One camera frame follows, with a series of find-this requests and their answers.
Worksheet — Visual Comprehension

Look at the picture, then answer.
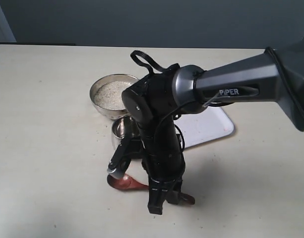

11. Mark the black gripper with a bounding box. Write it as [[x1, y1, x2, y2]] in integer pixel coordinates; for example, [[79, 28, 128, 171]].
[[140, 119, 185, 215]]

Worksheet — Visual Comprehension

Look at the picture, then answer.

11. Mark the dark red wooden spoon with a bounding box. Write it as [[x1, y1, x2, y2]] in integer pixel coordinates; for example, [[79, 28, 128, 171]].
[[107, 174, 195, 205]]

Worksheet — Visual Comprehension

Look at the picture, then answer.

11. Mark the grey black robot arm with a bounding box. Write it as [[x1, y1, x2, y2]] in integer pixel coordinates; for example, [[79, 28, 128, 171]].
[[122, 40, 304, 215]]

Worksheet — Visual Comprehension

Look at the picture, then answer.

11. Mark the steel cup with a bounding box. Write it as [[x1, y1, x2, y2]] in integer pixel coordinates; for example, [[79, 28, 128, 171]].
[[111, 116, 142, 151]]

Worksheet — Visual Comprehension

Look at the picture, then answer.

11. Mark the white powder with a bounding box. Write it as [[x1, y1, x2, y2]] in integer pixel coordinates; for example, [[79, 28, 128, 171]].
[[94, 81, 131, 111]]

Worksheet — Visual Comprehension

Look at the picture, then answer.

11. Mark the steel bowl of rice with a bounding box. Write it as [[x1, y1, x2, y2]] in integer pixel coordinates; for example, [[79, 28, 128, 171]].
[[89, 74, 138, 120]]

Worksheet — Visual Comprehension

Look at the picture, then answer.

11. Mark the white plastic tray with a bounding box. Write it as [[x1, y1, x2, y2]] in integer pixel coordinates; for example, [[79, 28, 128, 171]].
[[175, 107, 234, 149]]

